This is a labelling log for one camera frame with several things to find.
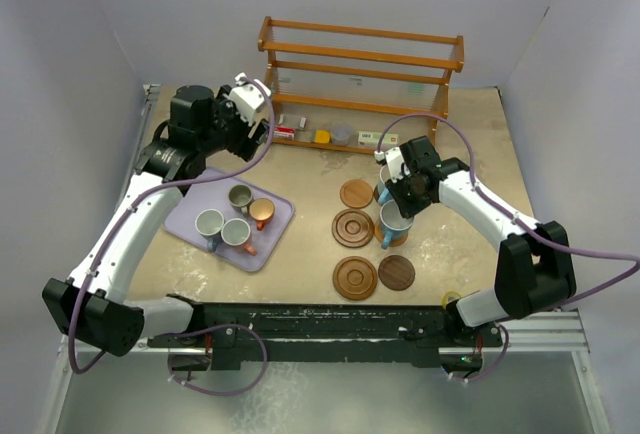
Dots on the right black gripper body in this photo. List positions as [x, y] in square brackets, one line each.
[406, 189]

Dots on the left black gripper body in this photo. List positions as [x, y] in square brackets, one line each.
[233, 131]

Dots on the blue mug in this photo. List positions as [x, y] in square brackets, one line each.
[393, 225]
[380, 192]

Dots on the light wooden coaster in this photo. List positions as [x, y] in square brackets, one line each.
[380, 237]
[356, 194]

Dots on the brown ringed wooden saucer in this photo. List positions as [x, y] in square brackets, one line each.
[352, 228]

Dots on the small grey-green cup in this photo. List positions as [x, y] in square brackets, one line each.
[240, 197]

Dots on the grey cup with blue handle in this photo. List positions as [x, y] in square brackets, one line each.
[209, 224]

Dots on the grey cup with orange handle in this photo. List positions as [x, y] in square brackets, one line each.
[236, 233]

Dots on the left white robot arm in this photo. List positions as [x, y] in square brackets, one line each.
[90, 305]

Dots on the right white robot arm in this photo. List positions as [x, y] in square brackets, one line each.
[530, 275]

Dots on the red and white staple box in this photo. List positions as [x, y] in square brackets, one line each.
[283, 132]

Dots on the white green box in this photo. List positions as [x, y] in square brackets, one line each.
[370, 140]

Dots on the lavender plastic tray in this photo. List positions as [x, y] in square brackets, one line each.
[181, 222]

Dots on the yellow grey tape measure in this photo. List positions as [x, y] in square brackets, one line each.
[322, 137]

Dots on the clear tub of rubber bands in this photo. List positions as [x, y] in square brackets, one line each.
[341, 134]

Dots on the yellow tape roll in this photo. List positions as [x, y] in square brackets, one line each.
[450, 298]

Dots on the wooden three-tier shelf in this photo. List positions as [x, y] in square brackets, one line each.
[360, 72]

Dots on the black base bar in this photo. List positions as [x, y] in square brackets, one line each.
[421, 336]

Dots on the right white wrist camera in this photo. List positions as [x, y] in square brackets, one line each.
[394, 161]

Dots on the copper cup with red handle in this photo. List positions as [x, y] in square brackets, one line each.
[262, 211]

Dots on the metal table edge rail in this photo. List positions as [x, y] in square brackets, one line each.
[125, 189]

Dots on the aluminium front frame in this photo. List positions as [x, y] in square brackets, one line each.
[542, 383]

